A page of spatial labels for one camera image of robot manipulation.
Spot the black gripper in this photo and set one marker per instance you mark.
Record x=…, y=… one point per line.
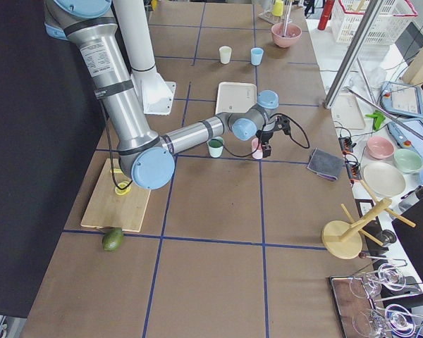
x=264, y=136

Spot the pink plastic cup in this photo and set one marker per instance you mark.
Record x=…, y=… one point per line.
x=257, y=151

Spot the cream plastic cup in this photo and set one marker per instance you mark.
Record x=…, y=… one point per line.
x=225, y=54

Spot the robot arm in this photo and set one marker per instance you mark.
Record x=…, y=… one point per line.
x=113, y=38

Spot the cream rabbit serving tray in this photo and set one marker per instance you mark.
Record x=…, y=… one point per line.
x=235, y=97

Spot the spare cream tray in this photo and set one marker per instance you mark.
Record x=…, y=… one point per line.
x=346, y=111

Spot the black tray with glasses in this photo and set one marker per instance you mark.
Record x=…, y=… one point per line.
x=375, y=303

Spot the green plastic cup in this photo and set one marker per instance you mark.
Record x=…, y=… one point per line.
x=215, y=147

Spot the grey folded cloth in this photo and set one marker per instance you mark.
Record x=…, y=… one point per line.
x=325, y=165

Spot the blue plastic cup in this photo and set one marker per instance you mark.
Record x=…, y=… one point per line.
x=256, y=56

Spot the pink bowl on side table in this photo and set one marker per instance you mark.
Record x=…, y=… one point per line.
x=379, y=147

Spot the wooden cup tree stand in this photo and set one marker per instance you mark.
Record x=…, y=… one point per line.
x=343, y=240

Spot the pink bowl with ice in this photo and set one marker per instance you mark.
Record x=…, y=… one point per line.
x=285, y=39

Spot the cream plate on side table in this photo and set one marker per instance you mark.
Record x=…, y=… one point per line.
x=384, y=179

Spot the yellow cup in background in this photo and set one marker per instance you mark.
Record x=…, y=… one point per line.
x=277, y=8

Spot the green bowl on side table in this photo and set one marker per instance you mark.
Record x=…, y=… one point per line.
x=407, y=161

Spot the red bottle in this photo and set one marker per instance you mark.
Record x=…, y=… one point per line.
x=325, y=14

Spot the blue teach pendant tablet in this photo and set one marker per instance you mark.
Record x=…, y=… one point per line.
x=401, y=100

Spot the yellow lemon slices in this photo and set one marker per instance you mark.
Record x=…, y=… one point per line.
x=120, y=188

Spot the wooden cutting board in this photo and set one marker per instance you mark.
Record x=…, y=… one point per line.
x=106, y=209

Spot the green avocado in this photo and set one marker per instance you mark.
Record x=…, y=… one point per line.
x=113, y=239

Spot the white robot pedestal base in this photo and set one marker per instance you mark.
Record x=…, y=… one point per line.
x=154, y=93

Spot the aluminium frame post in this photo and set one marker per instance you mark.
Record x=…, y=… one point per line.
x=362, y=22

